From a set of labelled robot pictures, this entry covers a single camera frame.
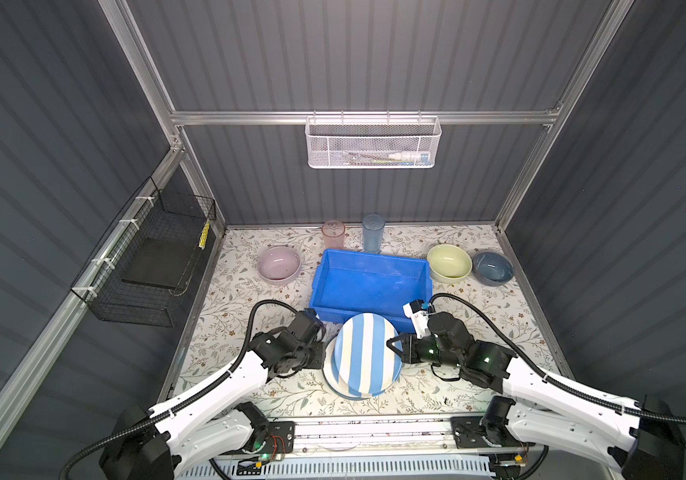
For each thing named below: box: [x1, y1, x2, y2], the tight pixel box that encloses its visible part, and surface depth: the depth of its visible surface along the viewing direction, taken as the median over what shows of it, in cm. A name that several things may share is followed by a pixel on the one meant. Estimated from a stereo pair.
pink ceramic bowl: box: [257, 246, 301, 286], surface depth 108 cm
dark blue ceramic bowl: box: [472, 251, 515, 287], surface depth 105 cm
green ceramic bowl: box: [427, 244, 473, 284], surface depth 107 cm
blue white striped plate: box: [333, 313, 403, 392], surface depth 79 cm
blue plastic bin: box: [310, 249, 433, 333], surface depth 104 cm
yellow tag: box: [198, 220, 211, 250], surface depth 84 cm
